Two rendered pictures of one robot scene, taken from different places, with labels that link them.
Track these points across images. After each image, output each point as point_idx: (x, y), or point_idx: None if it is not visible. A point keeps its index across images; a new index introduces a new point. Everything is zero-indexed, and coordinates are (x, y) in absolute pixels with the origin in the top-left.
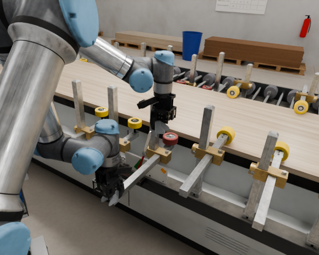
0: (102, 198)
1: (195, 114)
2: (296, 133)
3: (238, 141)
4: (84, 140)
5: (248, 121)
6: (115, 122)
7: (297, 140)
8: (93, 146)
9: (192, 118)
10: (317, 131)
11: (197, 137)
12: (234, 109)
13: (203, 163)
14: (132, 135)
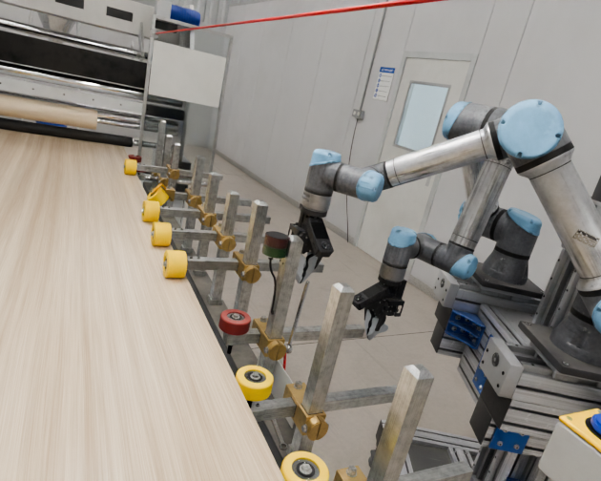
0: (387, 325)
1: (96, 322)
2: (51, 233)
3: (154, 267)
4: (427, 238)
5: (51, 266)
6: (395, 226)
7: (80, 233)
8: (421, 233)
9: (124, 321)
10: (18, 220)
11: (196, 297)
12: None
13: (273, 261)
14: (263, 401)
